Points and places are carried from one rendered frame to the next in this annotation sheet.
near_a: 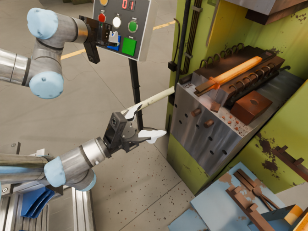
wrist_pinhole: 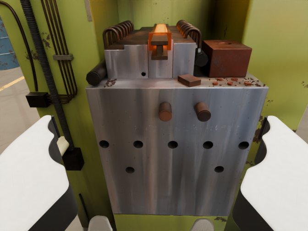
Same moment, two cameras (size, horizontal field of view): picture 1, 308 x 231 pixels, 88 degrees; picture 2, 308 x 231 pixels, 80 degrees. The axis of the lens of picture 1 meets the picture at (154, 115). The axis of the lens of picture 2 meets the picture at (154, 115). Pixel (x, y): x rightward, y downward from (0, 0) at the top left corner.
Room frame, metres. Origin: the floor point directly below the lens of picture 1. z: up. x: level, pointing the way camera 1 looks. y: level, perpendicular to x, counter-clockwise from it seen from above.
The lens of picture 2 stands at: (0.28, 0.09, 1.06)
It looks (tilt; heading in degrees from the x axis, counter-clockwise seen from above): 30 degrees down; 308
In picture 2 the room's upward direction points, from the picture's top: 1 degrees counter-clockwise
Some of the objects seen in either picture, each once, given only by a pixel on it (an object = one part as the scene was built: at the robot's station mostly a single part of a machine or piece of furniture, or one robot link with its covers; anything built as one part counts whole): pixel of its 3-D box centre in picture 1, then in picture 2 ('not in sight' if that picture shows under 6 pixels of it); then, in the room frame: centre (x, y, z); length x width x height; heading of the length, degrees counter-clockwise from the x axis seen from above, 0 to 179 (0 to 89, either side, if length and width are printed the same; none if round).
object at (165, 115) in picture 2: (196, 112); (165, 111); (0.47, -0.19, 0.87); 0.04 x 0.03 x 0.03; 125
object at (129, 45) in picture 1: (129, 46); not in sight; (0.80, 0.13, 1.01); 0.07 x 0.05 x 0.07; 60
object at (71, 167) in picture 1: (69, 166); not in sight; (0.18, 0.25, 0.97); 0.11 x 0.08 x 0.09; 125
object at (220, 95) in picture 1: (238, 70); (153, 43); (0.66, -0.41, 0.96); 0.42 x 0.20 x 0.09; 125
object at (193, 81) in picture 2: (215, 107); (189, 79); (0.45, -0.26, 0.92); 0.04 x 0.03 x 0.01; 153
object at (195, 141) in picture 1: (228, 111); (168, 113); (0.62, -0.45, 0.69); 0.56 x 0.38 x 0.45; 125
